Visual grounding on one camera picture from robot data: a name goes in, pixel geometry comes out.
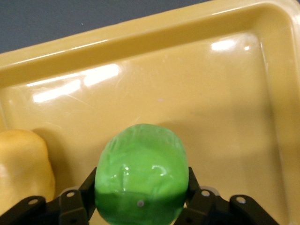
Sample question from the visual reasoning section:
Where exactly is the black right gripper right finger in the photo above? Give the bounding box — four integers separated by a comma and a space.
174, 165, 280, 225

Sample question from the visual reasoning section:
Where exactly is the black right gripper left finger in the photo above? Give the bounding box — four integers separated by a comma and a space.
0, 166, 97, 225

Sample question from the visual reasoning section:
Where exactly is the green apple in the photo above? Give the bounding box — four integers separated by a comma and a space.
94, 123, 189, 225

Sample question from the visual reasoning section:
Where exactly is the yellow plastic tray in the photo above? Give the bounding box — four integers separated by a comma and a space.
0, 0, 300, 225

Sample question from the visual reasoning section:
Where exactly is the yellow potato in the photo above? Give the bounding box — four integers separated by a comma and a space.
0, 128, 56, 213

